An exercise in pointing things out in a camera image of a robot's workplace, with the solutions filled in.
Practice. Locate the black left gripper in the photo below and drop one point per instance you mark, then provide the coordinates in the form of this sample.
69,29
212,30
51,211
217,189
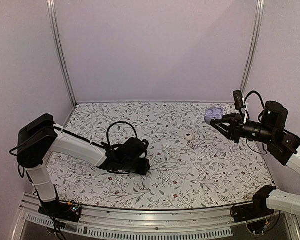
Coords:
144,170

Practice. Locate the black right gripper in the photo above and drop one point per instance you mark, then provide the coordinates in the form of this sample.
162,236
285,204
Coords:
233,119

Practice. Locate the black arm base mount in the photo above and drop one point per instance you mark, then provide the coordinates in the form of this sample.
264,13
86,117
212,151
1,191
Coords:
257,209

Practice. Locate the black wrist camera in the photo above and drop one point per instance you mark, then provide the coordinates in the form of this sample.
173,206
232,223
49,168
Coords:
239,103

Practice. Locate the right aluminium corner post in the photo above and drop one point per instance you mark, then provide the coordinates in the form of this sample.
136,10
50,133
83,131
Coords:
260,4

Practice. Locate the purple earbud charging case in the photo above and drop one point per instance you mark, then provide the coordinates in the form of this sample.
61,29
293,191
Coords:
213,113

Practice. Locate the aluminium corner post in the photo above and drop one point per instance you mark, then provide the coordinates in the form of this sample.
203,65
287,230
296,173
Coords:
51,7
260,4

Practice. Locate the white earbud charging case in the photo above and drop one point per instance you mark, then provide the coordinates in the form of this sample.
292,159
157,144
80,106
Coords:
188,136

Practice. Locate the floral patterned table mat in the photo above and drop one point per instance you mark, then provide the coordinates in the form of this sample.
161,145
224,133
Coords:
217,173

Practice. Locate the left aluminium corner post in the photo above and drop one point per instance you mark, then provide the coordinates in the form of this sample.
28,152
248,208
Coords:
51,7

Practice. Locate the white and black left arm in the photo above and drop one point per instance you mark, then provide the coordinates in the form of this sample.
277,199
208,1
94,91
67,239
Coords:
43,135

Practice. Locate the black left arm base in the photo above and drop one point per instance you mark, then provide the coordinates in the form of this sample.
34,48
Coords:
55,209

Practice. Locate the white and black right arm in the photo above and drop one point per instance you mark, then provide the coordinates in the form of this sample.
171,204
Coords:
283,145

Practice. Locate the aluminium frame rail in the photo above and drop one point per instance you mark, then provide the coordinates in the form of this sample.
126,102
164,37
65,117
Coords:
102,223

